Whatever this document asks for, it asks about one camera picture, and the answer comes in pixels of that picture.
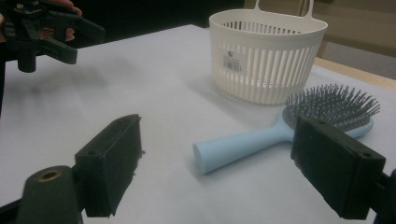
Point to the white slotted plastic basket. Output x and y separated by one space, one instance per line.
267 71

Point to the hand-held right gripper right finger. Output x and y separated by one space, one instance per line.
330 161

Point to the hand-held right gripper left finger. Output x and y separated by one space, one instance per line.
106 165

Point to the light blue hairbrush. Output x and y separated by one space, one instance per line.
236 149

